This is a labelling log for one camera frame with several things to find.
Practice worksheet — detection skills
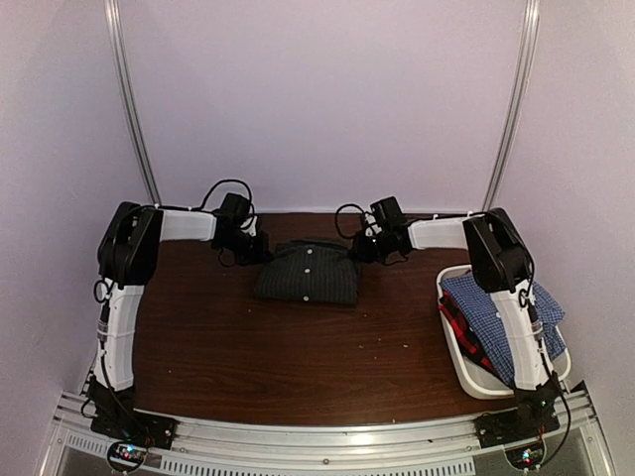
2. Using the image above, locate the front aluminium rail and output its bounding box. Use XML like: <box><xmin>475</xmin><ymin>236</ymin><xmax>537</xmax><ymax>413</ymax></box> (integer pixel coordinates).
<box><xmin>36</xmin><ymin>390</ymin><xmax>616</xmax><ymax>475</ymax></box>

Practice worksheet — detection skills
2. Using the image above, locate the black pinstriped long sleeve shirt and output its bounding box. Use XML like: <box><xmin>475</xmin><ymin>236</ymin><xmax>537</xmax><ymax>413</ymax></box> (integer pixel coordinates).
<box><xmin>255</xmin><ymin>238</ymin><xmax>361</xmax><ymax>306</ymax></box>

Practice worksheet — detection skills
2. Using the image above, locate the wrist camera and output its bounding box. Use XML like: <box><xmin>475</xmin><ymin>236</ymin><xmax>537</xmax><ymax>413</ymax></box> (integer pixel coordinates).
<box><xmin>361</xmin><ymin>211</ymin><xmax>382</xmax><ymax>237</ymax></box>
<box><xmin>241</xmin><ymin>215</ymin><xmax>259</xmax><ymax>237</ymax></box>

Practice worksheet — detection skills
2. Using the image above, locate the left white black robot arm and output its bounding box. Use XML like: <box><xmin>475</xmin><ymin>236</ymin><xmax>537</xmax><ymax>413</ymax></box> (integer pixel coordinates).
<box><xmin>89</xmin><ymin>192</ymin><xmax>272</xmax><ymax>440</ymax></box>

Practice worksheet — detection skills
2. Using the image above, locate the left led circuit board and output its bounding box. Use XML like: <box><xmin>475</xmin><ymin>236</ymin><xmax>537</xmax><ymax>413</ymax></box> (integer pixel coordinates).
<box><xmin>106</xmin><ymin>441</ymin><xmax>149</xmax><ymax>473</ymax></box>

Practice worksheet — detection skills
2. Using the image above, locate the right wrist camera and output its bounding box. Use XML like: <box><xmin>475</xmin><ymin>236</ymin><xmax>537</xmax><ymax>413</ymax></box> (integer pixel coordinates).
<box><xmin>361</xmin><ymin>211</ymin><xmax>382</xmax><ymax>237</ymax></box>

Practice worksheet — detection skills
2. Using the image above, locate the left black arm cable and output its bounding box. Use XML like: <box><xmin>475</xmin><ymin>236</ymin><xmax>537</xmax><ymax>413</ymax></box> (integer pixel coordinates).
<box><xmin>190</xmin><ymin>178</ymin><xmax>254</xmax><ymax>219</ymax></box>

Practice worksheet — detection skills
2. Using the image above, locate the red black plaid shirt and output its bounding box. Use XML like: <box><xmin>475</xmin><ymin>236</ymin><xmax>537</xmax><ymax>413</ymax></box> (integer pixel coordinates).
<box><xmin>439</xmin><ymin>292</ymin><xmax>498</xmax><ymax>377</ymax></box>

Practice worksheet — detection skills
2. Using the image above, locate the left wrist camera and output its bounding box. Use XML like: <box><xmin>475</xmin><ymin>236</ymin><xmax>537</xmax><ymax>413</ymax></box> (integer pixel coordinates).
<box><xmin>241</xmin><ymin>215</ymin><xmax>259</xmax><ymax>237</ymax></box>

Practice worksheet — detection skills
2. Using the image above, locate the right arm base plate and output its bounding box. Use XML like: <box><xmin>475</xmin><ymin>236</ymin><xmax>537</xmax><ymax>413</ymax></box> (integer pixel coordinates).
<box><xmin>474</xmin><ymin>409</ymin><xmax>560</xmax><ymax>448</ymax></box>

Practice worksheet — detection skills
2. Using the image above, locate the right led circuit board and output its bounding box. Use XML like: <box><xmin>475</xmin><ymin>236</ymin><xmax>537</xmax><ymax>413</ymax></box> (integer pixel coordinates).
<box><xmin>505</xmin><ymin>445</ymin><xmax>546</xmax><ymax>471</ymax></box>

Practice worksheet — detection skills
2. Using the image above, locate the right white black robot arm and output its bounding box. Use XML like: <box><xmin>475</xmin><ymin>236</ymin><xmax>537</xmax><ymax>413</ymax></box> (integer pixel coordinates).
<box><xmin>348</xmin><ymin>196</ymin><xmax>561</xmax><ymax>438</ymax></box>

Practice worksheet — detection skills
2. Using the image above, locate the aluminium frame post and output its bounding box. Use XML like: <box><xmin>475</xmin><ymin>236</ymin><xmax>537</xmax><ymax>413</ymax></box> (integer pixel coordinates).
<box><xmin>481</xmin><ymin>0</ymin><xmax>541</xmax><ymax>210</ymax></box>
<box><xmin>103</xmin><ymin>0</ymin><xmax>162</xmax><ymax>204</ymax></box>

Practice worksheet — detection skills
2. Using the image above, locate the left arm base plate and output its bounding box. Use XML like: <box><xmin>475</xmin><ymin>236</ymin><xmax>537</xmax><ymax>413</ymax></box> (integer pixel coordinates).
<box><xmin>90</xmin><ymin>411</ymin><xmax>177</xmax><ymax>450</ymax></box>

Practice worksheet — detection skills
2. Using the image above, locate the right aluminium frame post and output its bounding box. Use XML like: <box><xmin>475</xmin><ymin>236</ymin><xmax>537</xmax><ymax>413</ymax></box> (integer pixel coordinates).
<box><xmin>481</xmin><ymin>0</ymin><xmax>541</xmax><ymax>210</ymax></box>

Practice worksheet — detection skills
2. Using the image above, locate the blue checked long sleeve shirt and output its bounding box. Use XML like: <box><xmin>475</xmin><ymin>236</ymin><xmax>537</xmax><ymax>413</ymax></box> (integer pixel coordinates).
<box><xmin>441</xmin><ymin>273</ymin><xmax>567</xmax><ymax>386</ymax></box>

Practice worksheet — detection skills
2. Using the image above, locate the left aluminium frame post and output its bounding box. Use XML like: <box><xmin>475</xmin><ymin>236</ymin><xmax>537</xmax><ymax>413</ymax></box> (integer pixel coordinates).
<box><xmin>103</xmin><ymin>0</ymin><xmax>162</xmax><ymax>204</ymax></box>

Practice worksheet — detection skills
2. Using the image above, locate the led circuit board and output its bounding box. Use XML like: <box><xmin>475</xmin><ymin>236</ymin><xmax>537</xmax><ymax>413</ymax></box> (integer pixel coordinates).
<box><xmin>505</xmin><ymin>445</ymin><xmax>546</xmax><ymax>471</ymax></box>
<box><xmin>106</xmin><ymin>441</ymin><xmax>149</xmax><ymax>473</ymax></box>

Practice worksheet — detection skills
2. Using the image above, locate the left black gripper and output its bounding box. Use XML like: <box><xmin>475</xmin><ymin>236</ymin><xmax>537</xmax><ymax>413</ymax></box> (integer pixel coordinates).
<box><xmin>219</xmin><ymin>230</ymin><xmax>274</xmax><ymax>268</ymax></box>

